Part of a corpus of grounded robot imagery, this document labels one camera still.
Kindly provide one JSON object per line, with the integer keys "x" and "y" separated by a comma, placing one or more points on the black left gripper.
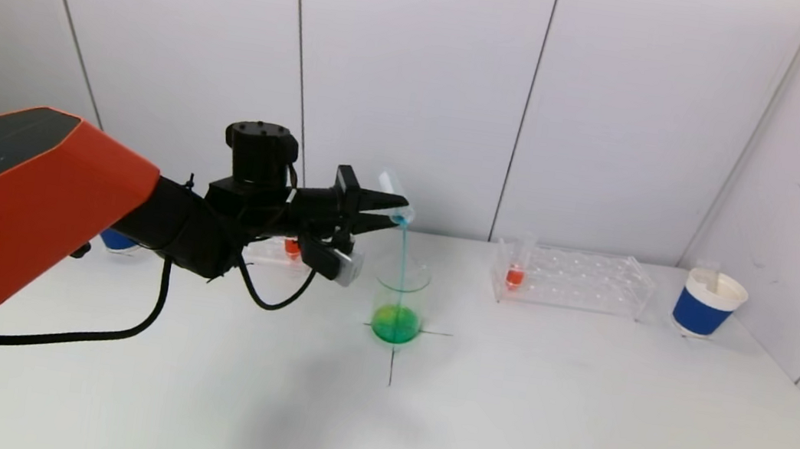
{"x": 345, "y": 199}

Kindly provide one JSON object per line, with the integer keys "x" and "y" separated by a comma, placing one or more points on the test tube with blue liquid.
{"x": 396, "y": 197}

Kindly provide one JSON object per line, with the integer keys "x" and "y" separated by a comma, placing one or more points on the test tube with yellow pigment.
{"x": 707, "y": 276}

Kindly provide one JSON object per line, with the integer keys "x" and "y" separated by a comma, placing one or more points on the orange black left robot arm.
{"x": 24, "y": 206}

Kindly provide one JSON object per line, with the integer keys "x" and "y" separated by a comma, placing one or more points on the test tube with red liquid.
{"x": 292, "y": 247}
{"x": 514, "y": 277}

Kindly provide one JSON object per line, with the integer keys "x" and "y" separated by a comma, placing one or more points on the clear acrylic test tube rack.
{"x": 272, "y": 254}
{"x": 578, "y": 283}

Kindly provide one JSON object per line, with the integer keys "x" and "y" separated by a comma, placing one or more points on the clear glass beaker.
{"x": 396, "y": 324}

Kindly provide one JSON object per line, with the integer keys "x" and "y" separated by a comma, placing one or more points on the blue white paper cup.
{"x": 697, "y": 314}
{"x": 118, "y": 241}

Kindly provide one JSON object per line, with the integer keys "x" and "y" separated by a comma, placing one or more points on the white grey wrist camera module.
{"x": 337, "y": 263}

